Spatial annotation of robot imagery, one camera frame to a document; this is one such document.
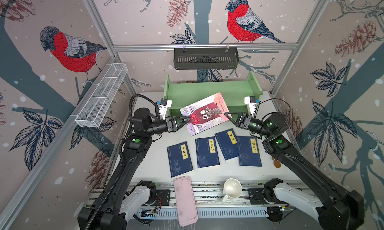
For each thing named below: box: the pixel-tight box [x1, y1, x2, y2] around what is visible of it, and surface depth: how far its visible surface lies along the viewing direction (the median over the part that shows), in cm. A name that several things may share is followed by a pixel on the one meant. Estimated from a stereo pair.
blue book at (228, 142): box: [214, 128, 239, 161], surface depth 94 cm
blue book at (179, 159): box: [166, 141, 194, 178], surface depth 87 cm
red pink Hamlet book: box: [180, 92, 233, 137], surface depth 64 cm
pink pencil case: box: [174, 175, 199, 227], surface depth 72 cm
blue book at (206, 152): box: [195, 136, 221, 169], surface depth 90 cm
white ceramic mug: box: [221, 178, 243, 204], surface depth 71 cm
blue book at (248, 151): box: [236, 136, 263, 167], surface depth 87 cm
